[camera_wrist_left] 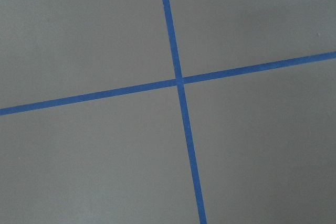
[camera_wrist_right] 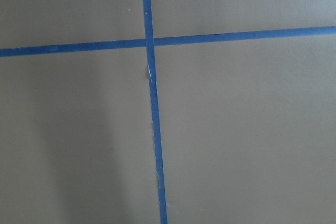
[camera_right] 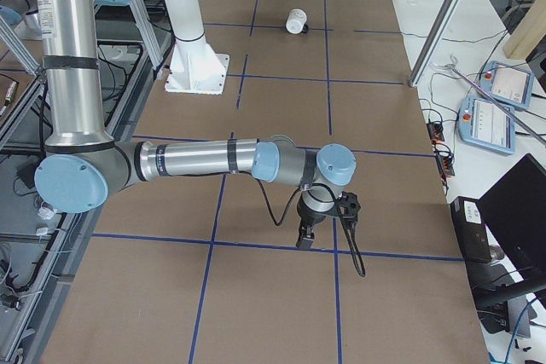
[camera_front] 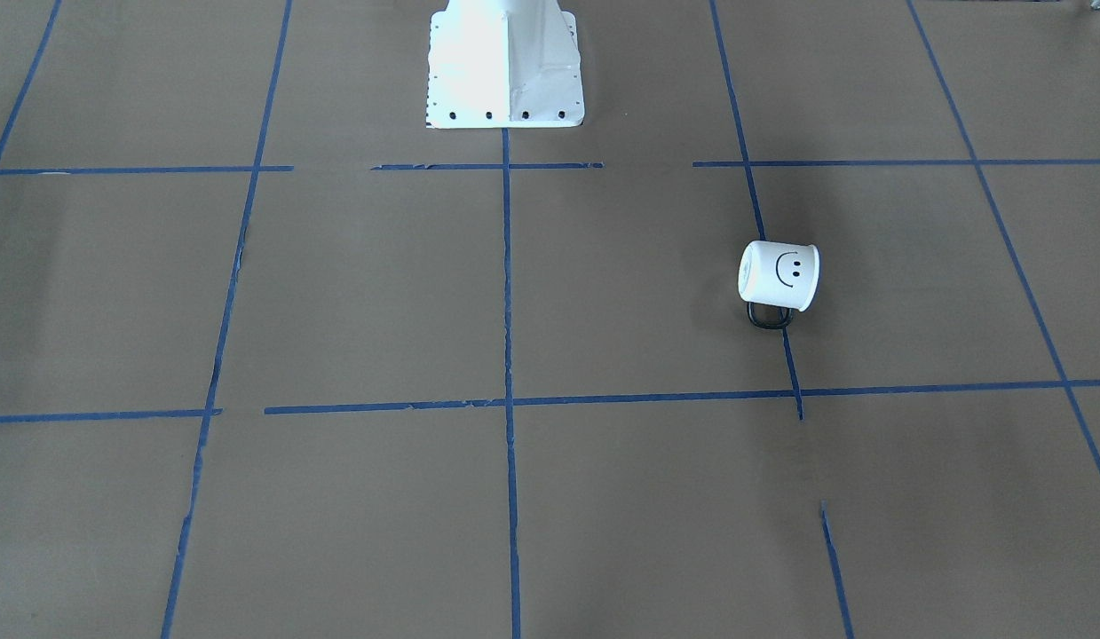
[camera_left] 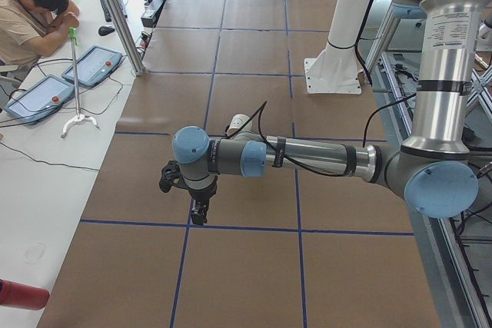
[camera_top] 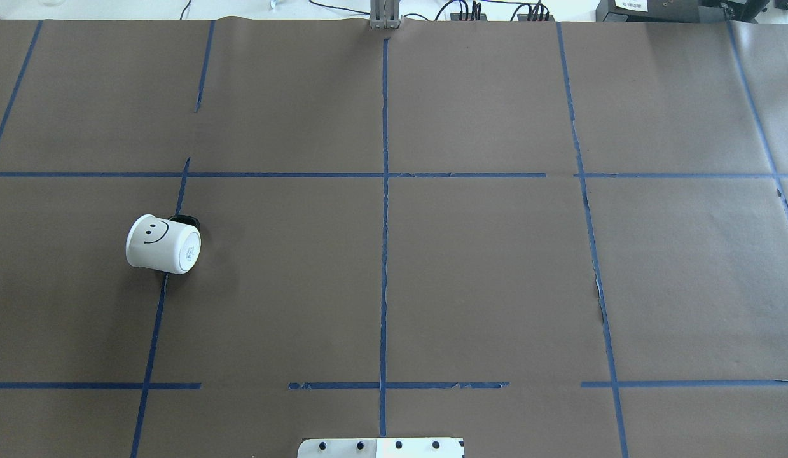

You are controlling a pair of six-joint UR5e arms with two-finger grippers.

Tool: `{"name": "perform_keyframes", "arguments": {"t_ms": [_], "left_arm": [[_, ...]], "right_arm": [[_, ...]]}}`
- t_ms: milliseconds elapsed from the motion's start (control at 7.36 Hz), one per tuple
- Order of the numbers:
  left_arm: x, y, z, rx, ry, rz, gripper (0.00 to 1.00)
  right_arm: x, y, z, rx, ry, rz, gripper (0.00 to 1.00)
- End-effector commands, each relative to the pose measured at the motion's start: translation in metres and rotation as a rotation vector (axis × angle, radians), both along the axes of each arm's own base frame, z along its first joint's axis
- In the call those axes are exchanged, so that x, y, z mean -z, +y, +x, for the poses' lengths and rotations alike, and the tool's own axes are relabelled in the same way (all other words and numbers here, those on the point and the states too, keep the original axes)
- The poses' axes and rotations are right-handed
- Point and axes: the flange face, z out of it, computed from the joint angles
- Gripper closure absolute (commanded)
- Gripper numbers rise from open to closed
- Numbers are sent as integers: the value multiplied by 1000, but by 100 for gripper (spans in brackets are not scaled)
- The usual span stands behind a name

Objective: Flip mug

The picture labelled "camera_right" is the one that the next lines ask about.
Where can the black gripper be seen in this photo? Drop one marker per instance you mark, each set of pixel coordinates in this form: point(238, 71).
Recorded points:
point(308, 217)

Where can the white smiley face mug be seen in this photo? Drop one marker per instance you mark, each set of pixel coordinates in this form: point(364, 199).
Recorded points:
point(296, 22)

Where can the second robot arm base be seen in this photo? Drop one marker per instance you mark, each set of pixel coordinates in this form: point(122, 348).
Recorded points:
point(22, 18)

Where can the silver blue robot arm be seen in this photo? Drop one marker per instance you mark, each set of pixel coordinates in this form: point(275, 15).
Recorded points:
point(84, 165)

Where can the brown cardboard table cover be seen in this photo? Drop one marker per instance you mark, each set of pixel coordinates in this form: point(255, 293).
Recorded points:
point(192, 270)

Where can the lower orange black connector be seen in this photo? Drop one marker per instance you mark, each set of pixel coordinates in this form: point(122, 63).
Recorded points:
point(445, 163)

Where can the orange black connector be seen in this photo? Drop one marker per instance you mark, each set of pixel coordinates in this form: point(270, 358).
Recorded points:
point(435, 131)
point(445, 163)

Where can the upper orange black connector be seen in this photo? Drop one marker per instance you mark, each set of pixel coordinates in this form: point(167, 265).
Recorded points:
point(435, 131)

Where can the black box device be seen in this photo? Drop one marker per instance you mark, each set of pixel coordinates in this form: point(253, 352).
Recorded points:
point(470, 230)

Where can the lower teach pendant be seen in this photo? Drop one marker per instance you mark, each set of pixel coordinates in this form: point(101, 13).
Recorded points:
point(483, 124)

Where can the teach pendant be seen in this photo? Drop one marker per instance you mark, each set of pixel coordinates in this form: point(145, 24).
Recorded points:
point(483, 124)
point(507, 84)

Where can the black laptop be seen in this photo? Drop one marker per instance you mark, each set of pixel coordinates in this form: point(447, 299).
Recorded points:
point(514, 211)

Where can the metal grabber rod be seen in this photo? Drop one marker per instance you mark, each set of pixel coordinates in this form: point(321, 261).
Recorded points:
point(488, 96)

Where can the upper teach pendant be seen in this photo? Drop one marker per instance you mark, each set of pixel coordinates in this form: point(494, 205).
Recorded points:
point(507, 84)

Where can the wooden beam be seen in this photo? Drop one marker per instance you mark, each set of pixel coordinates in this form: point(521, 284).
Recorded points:
point(528, 33)

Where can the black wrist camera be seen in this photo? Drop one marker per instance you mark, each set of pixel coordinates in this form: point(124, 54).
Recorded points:
point(349, 207)

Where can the white pedestal column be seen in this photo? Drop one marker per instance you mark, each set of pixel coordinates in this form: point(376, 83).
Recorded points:
point(195, 67)

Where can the aluminium frame leg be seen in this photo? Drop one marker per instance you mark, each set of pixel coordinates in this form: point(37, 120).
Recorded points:
point(146, 29)

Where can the aluminium frame post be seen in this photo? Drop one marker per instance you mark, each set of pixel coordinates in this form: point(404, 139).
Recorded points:
point(434, 37)

